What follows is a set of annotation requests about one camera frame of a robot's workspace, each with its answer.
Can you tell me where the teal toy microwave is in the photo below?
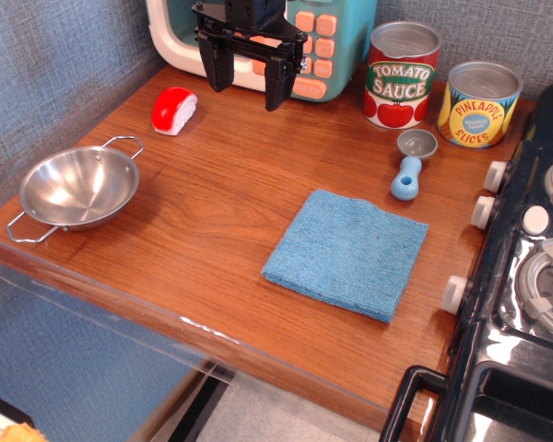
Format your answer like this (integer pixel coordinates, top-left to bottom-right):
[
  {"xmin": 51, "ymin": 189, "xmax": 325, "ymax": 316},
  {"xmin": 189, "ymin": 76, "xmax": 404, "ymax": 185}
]
[{"xmin": 146, "ymin": 0, "xmax": 377, "ymax": 102}]

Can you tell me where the tomato sauce toy can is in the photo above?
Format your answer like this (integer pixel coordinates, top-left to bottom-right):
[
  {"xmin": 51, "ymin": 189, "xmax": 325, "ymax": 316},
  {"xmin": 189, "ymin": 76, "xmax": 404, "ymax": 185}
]
[{"xmin": 363, "ymin": 20, "xmax": 441, "ymax": 129}]

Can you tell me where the blue grey toy spoon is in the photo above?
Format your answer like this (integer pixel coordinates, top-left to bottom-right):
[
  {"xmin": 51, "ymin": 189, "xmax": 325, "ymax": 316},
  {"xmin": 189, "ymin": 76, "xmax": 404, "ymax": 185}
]
[{"xmin": 391, "ymin": 129, "xmax": 438, "ymax": 201}]

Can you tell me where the white round stove button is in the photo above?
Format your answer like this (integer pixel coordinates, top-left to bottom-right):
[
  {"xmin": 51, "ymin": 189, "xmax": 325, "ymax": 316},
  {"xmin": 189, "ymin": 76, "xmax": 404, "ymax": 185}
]
[{"xmin": 522, "ymin": 205, "xmax": 549, "ymax": 236}]

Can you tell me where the stainless steel two-handled bowl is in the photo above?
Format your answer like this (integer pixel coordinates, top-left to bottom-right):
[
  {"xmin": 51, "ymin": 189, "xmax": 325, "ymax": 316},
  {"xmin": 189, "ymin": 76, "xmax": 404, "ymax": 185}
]
[{"xmin": 6, "ymin": 135, "xmax": 145, "ymax": 244}]

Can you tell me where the black oven door handle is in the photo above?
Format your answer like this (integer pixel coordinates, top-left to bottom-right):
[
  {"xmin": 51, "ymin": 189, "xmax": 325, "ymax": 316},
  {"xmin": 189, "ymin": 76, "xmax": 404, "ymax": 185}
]
[{"xmin": 380, "ymin": 365, "xmax": 448, "ymax": 441}]

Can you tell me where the grey front stove burner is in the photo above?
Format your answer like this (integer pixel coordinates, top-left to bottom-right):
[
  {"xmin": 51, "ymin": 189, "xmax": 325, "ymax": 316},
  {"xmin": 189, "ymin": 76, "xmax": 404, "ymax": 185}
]
[{"xmin": 516, "ymin": 238, "xmax": 553, "ymax": 334}]

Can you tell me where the red white toy bun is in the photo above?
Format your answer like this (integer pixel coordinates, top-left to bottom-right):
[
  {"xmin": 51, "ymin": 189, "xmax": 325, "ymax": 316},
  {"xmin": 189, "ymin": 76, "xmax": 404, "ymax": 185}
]
[{"xmin": 151, "ymin": 87, "xmax": 198, "ymax": 136}]

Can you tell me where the white stove knob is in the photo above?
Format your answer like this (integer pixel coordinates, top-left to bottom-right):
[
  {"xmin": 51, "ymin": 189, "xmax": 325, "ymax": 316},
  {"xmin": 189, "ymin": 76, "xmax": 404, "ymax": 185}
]
[
  {"xmin": 441, "ymin": 275, "xmax": 468, "ymax": 315},
  {"xmin": 471, "ymin": 196, "xmax": 495, "ymax": 230},
  {"xmin": 484, "ymin": 161, "xmax": 508, "ymax": 193}
]

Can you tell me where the pineapple slices toy can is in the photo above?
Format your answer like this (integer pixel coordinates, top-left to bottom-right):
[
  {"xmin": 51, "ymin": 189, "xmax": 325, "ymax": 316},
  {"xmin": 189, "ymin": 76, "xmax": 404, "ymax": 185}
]
[{"xmin": 437, "ymin": 61, "xmax": 523, "ymax": 148}]

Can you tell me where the black toy stove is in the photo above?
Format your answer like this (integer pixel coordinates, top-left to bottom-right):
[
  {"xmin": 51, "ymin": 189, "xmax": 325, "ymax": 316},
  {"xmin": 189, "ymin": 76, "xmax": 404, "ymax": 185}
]
[{"xmin": 424, "ymin": 84, "xmax": 553, "ymax": 441}]

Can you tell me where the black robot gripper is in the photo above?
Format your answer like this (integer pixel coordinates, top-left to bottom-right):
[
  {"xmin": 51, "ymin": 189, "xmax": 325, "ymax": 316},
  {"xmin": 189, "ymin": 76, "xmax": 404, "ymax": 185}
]
[{"xmin": 192, "ymin": 1, "xmax": 307, "ymax": 111}]

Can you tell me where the blue folded cloth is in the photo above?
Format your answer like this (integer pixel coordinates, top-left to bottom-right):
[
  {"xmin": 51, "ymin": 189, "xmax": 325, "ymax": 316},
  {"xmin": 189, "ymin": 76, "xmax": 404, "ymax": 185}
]
[{"xmin": 262, "ymin": 190, "xmax": 429, "ymax": 323}]

